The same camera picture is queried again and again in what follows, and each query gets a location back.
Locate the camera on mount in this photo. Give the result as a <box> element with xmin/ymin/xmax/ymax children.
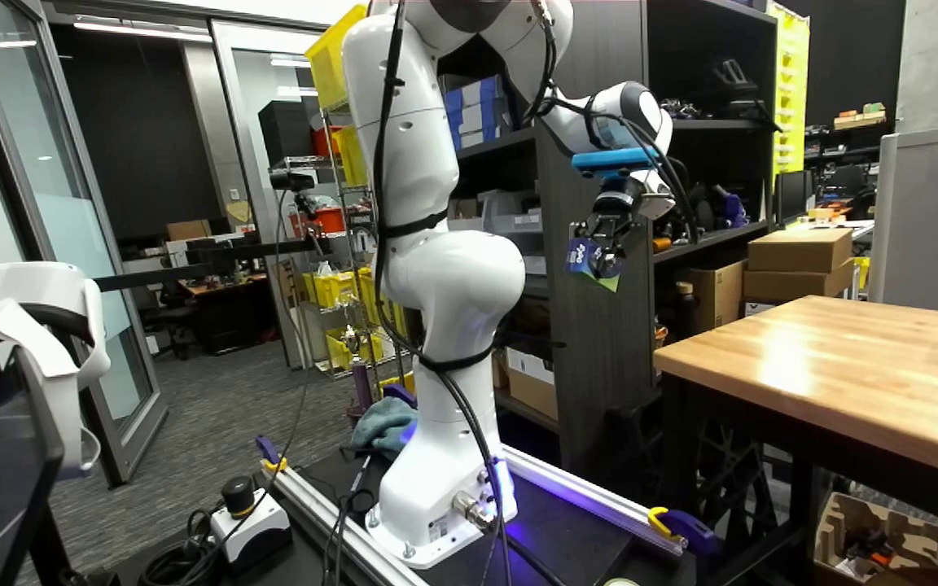
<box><xmin>93</xmin><ymin>166</ymin><xmax>333</xmax><ymax>293</ymax></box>

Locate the white headset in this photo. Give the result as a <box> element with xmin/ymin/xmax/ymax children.
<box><xmin>0</xmin><ymin>261</ymin><xmax>112</xmax><ymax>482</ymax></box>

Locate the coil of black cable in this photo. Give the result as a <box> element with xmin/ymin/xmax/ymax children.
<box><xmin>138</xmin><ymin>508</ymin><xmax>227</xmax><ymax>586</ymax></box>

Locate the wire rack with yellow bins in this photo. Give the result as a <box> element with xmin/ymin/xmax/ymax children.
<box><xmin>305</xmin><ymin>3</ymin><xmax>423</xmax><ymax>385</ymax></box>

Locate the blue and green packet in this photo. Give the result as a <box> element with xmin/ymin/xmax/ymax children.
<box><xmin>563</xmin><ymin>237</ymin><xmax>623</xmax><ymax>293</ymax></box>

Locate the desk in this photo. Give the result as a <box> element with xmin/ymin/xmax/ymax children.
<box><xmin>178</xmin><ymin>272</ymin><xmax>276</xmax><ymax>356</ymax></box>

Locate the white box with black button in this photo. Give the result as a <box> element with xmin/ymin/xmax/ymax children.
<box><xmin>209</xmin><ymin>475</ymin><xmax>293</xmax><ymax>567</ymax></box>

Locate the teal cloth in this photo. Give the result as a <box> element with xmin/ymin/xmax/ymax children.
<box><xmin>349</xmin><ymin>396</ymin><xmax>419</xmax><ymax>457</ymax></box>

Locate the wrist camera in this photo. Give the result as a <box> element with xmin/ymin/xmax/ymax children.
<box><xmin>572</xmin><ymin>147</ymin><xmax>660</xmax><ymax>179</ymax></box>

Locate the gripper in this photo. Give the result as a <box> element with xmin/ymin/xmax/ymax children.
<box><xmin>570</xmin><ymin>177</ymin><xmax>657</xmax><ymax>280</ymax></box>

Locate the black shelf unit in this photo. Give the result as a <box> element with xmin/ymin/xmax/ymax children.
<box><xmin>435</xmin><ymin>0</ymin><xmax>780</xmax><ymax>483</ymax></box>

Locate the glass door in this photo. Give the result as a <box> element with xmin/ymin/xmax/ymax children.
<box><xmin>0</xmin><ymin>0</ymin><xmax>169</xmax><ymax>489</ymax></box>

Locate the monitor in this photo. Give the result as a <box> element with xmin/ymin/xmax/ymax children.
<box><xmin>774</xmin><ymin>168</ymin><xmax>817</xmax><ymax>226</ymax></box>

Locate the grey partition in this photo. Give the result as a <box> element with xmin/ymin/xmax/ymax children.
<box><xmin>870</xmin><ymin>121</ymin><xmax>938</xmax><ymax>316</ymax></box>

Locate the open cardboard box with inserts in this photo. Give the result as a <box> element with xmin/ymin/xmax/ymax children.
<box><xmin>812</xmin><ymin>490</ymin><xmax>938</xmax><ymax>586</ymax></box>

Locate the office chair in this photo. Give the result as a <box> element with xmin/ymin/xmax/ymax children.
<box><xmin>130</xmin><ymin>283</ymin><xmax>198</xmax><ymax>361</ymax></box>

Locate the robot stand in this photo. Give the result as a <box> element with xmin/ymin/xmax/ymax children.
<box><xmin>111</xmin><ymin>444</ymin><xmax>722</xmax><ymax>586</ymax></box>

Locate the stack of cardboard boxes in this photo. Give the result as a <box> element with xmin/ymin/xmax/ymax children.
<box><xmin>743</xmin><ymin>227</ymin><xmax>857</xmax><ymax>304</ymax></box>

